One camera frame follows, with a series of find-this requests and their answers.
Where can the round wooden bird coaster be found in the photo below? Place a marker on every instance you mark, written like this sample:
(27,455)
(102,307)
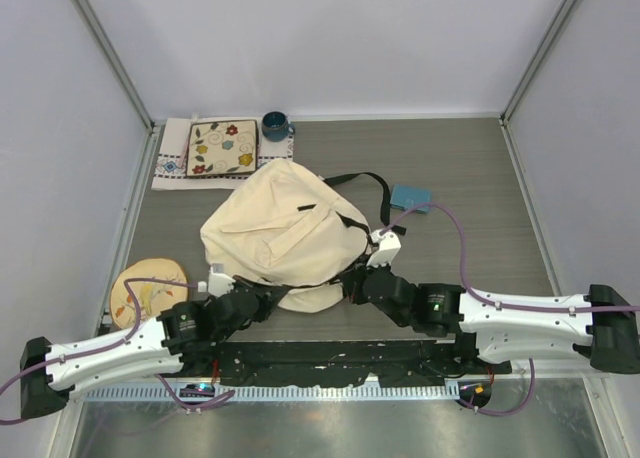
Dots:
(153,297)

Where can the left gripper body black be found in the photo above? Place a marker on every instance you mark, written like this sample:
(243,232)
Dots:
(266,306)

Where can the dark blue ceramic mug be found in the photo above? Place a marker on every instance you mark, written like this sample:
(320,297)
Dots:
(276,126)

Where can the floral square ceramic plate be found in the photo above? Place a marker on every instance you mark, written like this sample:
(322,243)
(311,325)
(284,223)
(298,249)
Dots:
(222,148)

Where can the cream canvas backpack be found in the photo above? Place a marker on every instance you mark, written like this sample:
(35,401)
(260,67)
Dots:
(288,227)

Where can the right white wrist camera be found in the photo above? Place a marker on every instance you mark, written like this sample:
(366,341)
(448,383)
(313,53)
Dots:
(385,247)

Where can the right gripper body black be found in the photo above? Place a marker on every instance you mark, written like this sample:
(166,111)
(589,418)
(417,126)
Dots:
(356,292)

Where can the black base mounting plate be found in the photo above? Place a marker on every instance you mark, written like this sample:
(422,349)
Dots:
(338,364)

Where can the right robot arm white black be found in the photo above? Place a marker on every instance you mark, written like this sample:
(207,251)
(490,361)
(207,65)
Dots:
(599,325)

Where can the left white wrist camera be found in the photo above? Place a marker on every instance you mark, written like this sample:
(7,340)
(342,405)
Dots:
(218,282)

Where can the slotted grey cable duct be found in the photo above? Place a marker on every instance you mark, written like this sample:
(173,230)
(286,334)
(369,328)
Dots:
(369,391)

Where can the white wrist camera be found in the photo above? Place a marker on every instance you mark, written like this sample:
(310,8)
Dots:
(385,247)
(218,282)

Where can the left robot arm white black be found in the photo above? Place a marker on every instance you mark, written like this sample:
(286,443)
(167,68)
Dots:
(184,338)

